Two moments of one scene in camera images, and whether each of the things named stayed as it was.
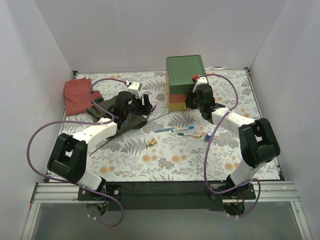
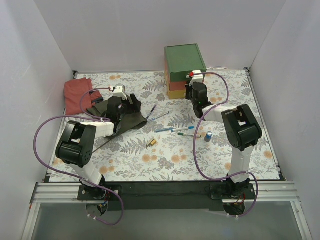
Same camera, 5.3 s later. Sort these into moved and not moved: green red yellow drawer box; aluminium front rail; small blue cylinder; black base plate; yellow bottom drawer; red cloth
Moved: green red yellow drawer box; yellow bottom drawer
Not moved: aluminium front rail; small blue cylinder; black base plate; red cloth
